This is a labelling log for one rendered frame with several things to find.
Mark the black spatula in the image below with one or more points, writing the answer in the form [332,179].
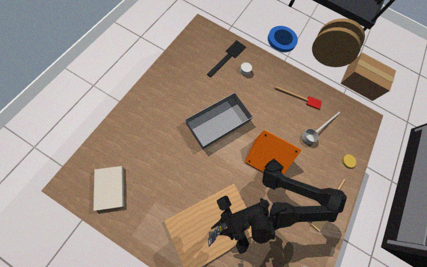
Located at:
[234,50]

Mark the grey ladle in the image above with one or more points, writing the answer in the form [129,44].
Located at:
[310,136]

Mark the red spatula with wooden handle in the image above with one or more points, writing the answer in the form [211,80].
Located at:
[310,100]

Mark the white short cylinder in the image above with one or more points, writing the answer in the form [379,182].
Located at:
[245,68]

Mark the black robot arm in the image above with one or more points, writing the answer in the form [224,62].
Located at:
[263,226]

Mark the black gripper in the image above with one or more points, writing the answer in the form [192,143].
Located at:
[224,205]

